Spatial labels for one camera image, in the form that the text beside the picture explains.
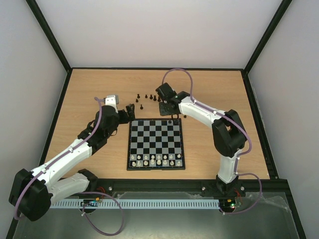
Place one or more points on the black and white chessboard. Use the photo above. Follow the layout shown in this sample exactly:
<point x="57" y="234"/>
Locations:
<point x="157" y="137"/>

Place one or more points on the white cable duct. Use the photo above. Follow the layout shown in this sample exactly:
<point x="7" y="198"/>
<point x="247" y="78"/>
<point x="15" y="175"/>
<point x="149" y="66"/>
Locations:
<point x="138" y="204"/>

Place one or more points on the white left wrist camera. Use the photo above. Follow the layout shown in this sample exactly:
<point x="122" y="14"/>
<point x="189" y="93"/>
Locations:
<point x="111" y="100"/>

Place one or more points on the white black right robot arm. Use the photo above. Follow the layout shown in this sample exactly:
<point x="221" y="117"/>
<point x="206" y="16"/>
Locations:
<point x="229" y="134"/>

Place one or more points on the black aluminium rail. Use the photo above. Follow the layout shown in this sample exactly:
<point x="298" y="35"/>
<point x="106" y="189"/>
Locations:
<point x="206" y="188"/>

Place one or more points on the black enclosure frame post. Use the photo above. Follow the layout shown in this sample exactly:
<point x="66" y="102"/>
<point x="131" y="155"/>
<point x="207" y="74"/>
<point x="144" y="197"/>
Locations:
<point x="34" y="7"/>
<point x="281" y="10"/>

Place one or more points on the black enclosure frame post left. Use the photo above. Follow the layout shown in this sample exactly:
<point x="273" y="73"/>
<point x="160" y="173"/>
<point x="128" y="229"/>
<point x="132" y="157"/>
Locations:
<point x="34" y="7"/>

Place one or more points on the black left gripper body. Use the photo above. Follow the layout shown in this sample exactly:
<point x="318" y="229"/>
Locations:
<point x="125" y="120"/>

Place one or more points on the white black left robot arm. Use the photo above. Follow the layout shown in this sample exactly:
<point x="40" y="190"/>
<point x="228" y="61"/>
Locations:
<point x="33" y="192"/>

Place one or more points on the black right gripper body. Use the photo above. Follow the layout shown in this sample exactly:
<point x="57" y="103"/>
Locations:
<point x="167" y="108"/>

